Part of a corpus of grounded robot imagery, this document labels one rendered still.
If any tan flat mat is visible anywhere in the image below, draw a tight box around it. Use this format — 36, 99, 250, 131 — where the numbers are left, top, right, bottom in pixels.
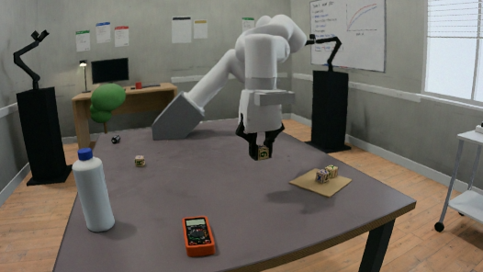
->
289, 168, 353, 198

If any orange pocket multimeter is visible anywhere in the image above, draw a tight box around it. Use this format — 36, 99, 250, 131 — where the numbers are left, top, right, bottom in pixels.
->
182, 216, 215, 257

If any white plastic bottle with blue cap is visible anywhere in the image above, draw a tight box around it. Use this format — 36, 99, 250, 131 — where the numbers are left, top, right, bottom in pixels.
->
73, 148, 115, 232

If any small tan letter block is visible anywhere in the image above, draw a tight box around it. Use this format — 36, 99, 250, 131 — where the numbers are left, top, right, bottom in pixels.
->
135, 156, 145, 167
315, 169, 330, 184
325, 165, 338, 179
258, 144, 269, 161

